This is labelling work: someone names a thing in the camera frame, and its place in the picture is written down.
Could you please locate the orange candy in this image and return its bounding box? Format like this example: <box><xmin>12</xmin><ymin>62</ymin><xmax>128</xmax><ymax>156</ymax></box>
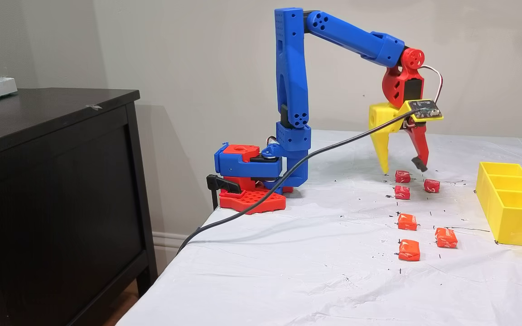
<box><xmin>397</xmin><ymin>213</ymin><xmax>418</xmax><ymax>231</ymax></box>
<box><xmin>435</xmin><ymin>228</ymin><xmax>458</xmax><ymax>248</ymax></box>
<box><xmin>398</xmin><ymin>240</ymin><xmax>421</xmax><ymax>262</ymax></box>

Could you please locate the yellow three-compartment box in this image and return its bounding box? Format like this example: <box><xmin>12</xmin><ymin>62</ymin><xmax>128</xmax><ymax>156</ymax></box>
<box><xmin>475</xmin><ymin>162</ymin><xmax>522</xmax><ymax>248</ymax></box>

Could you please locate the white plastic table cover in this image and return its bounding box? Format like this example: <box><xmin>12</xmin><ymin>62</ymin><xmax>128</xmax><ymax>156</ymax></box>
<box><xmin>116</xmin><ymin>130</ymin><xmax>522</xmax><ymax>326</ymax></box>

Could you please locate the black table clamp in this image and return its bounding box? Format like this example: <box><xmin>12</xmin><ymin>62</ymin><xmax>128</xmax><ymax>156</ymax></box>
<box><xmin>206</xmin><ymin>174</ymin><xmax>243</xmax><ymax>211</ymax></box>

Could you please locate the black wooden cabinet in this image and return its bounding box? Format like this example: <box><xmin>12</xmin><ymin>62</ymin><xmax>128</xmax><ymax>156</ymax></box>
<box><xmin>0</xmin><ymin>88</ymin><xmax>158</xmax><ymax>326</ymax></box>

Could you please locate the black camera circuit board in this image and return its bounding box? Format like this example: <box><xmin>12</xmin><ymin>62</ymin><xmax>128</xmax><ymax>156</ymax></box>
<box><xmin>407</xmin><ymin>100</ymin><xmax>444</xmax><ymax>122</ymax></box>

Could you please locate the thick black camera cable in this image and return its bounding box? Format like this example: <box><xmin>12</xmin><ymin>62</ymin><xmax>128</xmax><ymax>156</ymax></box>
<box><xmin>176</xmin><ymin>108</ymin><xmax>425</xmax><ymax>255</ymax></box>

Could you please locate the white gripper servo cable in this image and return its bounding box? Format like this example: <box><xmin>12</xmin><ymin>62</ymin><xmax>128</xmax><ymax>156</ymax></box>
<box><xmin>420</xmin><ymin>65</ymin><xmax>444</xmax><ymax>105</ymax></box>

